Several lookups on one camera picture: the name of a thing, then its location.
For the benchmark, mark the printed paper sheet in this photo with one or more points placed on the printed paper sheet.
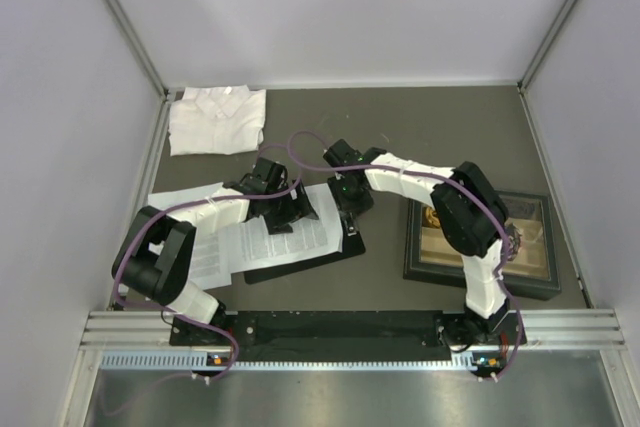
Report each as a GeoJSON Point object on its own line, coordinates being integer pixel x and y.
{"type": "Point", "coordinates": [207, 268]}
{"type": "Point", "coordinates": [249, 246]}

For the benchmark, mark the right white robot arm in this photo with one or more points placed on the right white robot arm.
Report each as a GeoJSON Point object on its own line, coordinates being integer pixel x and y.
{"type": "Point", "coordinates": [472, 215]}

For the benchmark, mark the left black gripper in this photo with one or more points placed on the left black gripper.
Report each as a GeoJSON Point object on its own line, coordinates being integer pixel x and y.
{"type": "Point", "coordinates": [299, 207]}

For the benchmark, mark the dark framed compartment box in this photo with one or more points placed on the dark framed compartment box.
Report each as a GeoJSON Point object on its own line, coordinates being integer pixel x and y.
{"type": "Point", "coordinates": [533, 273]}

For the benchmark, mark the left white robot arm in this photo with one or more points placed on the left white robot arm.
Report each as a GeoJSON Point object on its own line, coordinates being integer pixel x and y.
{"type": "Point", "coordinates": [156, 256]}

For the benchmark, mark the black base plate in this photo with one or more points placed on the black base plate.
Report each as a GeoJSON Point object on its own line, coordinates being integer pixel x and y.
{"type": "Point", "coordinates": [273, 328]}

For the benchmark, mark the folded white shirt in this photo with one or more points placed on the folded white shirt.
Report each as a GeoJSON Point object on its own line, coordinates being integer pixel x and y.
{"type": "Point", "coordinates": [217, 120]}

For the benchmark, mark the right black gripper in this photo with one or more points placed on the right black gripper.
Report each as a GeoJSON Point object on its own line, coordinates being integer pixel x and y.
{"type": "Point", "coordinates": [346, 207]}

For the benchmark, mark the black clipboard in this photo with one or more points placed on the black clipboard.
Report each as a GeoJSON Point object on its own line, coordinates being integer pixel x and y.
{"type": "Point", "coordinates": [351, 247]}

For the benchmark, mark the dark patterned item in box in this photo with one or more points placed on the dark patterned item in box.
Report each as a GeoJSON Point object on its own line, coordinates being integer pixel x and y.
{"type": "Point", "coordinates": [515, 240]}

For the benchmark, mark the slotted cable duct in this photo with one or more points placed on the slotted cable duct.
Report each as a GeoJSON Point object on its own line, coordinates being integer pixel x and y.
{"type": "Point", "coordinates": [202, 361]}

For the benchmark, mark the yellow rubber bands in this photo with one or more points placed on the yellow rubber bands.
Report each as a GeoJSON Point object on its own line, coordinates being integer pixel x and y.
{"type": "Point", "coordinates": [430, 218]}

